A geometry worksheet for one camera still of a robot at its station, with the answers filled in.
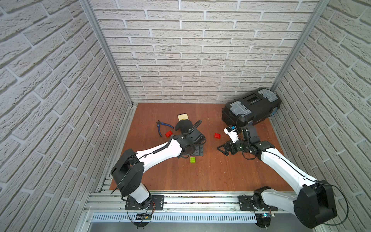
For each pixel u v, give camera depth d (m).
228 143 0.72
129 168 0.45
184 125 1.03
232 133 0.74
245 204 0.74
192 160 0.87
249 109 0.92
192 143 0.64
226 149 0.72
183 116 1.10
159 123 1.07
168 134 1.00
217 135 1.00
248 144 0.63
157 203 0.74
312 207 0.40
